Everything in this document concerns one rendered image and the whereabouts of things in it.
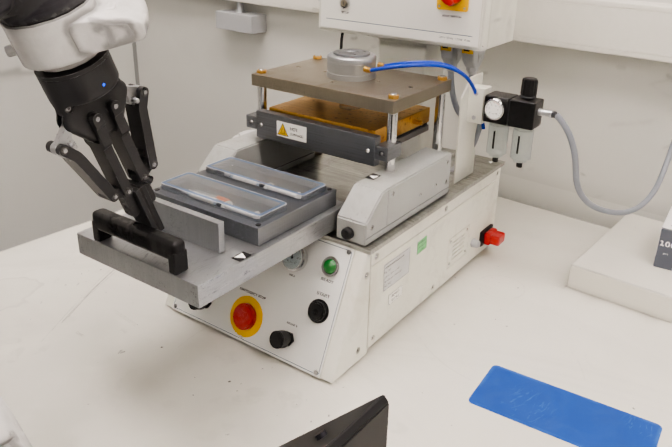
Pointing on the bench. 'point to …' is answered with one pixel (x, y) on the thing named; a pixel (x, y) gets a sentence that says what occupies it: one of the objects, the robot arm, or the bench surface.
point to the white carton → (665, 245)
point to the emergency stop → (244, 316)
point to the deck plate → (341, 175)
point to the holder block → (301, 210)
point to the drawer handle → (172, 248)
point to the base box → (408, 272)
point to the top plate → (358, 80)
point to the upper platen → (357, 117)
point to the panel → (286, 306)
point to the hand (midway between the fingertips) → (142, 207)
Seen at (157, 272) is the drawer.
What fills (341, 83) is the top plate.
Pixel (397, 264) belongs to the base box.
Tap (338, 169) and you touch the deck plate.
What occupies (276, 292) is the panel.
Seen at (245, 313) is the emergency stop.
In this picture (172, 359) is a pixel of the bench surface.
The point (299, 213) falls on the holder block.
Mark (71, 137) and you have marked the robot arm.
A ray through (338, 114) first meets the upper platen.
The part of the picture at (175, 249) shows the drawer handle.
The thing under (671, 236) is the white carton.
